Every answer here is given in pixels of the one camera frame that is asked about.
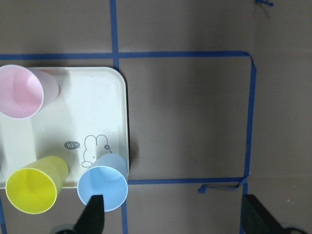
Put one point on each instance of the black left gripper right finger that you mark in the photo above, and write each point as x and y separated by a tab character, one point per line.
256	219

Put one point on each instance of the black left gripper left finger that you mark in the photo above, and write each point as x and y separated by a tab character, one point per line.
92	219

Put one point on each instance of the light blue cup near base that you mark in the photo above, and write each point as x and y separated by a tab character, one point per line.
107	176

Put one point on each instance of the yellow cup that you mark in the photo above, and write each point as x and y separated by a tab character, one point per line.
34	188

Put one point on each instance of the pink cup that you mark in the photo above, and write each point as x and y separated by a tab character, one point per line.
25	91

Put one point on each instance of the cream plastic tray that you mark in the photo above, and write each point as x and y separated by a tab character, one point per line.
89	118

